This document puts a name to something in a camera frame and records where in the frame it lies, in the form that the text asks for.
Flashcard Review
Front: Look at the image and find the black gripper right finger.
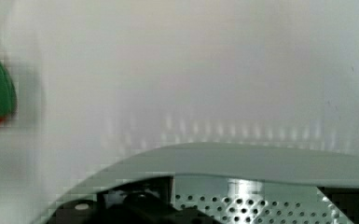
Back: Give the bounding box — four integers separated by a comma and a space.
318, 187, 359, 224

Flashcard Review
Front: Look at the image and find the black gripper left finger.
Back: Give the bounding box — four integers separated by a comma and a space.
48, 176, 221, 224

